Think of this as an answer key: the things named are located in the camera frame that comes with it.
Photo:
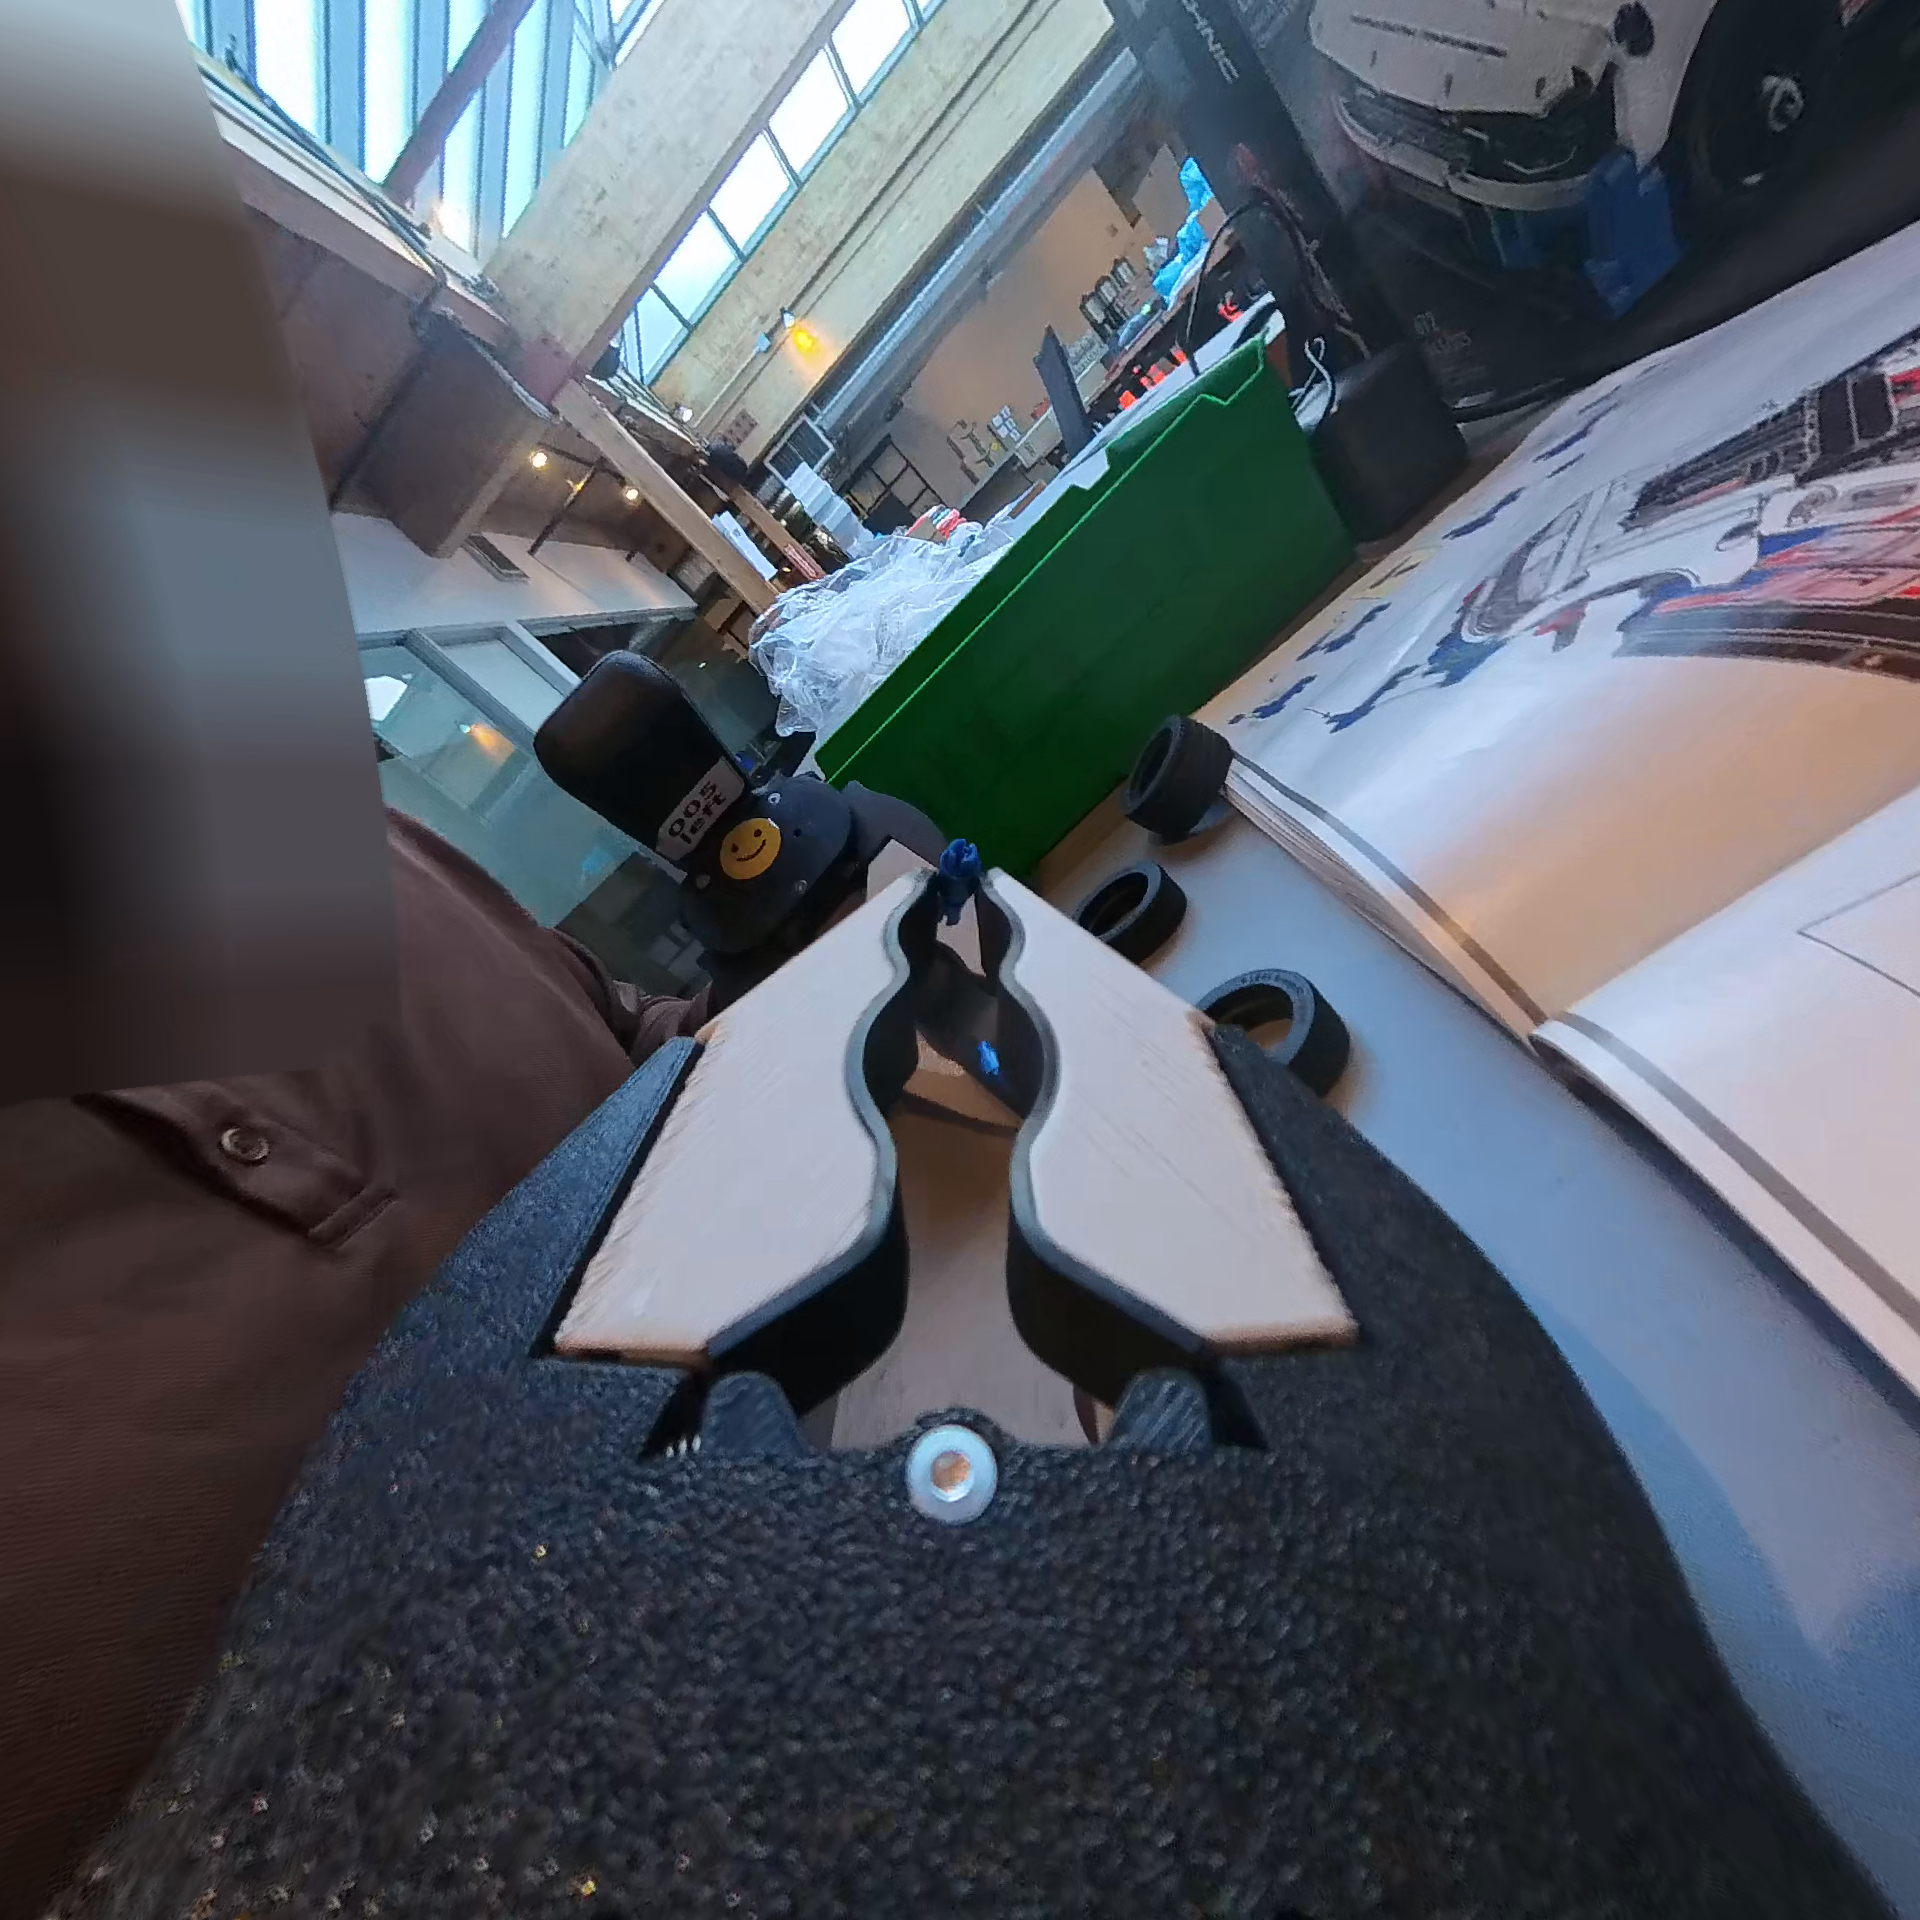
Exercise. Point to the person's left forearm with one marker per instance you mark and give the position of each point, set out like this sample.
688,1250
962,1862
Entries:
645,1010

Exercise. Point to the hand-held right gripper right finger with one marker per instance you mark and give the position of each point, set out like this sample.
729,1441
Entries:
1172,1185

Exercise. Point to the wooden wall ledge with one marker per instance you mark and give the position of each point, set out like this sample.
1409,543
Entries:
421,417

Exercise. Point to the grey desk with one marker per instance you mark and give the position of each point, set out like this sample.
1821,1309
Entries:
1501,1232

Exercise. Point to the open instruction booklet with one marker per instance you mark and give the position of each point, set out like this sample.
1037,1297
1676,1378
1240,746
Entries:
1653,746

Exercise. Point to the black car picture box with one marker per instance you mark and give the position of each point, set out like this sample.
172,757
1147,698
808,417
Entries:
1303,91

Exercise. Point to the clear plastic bag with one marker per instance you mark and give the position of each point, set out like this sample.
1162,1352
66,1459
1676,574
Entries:
855,615

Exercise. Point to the black case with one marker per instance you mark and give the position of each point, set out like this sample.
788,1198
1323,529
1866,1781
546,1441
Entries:
1388,448

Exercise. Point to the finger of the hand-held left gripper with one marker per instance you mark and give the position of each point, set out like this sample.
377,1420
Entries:
892,872

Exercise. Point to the green storage bin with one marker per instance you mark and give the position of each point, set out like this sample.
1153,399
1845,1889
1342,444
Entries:
1081,629

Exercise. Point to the large window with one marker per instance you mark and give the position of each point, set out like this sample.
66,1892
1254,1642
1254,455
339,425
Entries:
285,45

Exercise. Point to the black toy tyre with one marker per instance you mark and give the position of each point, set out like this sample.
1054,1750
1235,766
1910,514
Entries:
1153,922
1193,778
1316,1035

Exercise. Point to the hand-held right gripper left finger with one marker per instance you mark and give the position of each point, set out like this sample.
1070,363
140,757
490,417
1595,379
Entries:
716,1185

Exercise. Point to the wooden beam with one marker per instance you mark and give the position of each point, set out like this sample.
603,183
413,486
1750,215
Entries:
645,166

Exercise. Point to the white framed glass partition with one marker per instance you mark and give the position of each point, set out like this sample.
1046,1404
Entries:
478,736

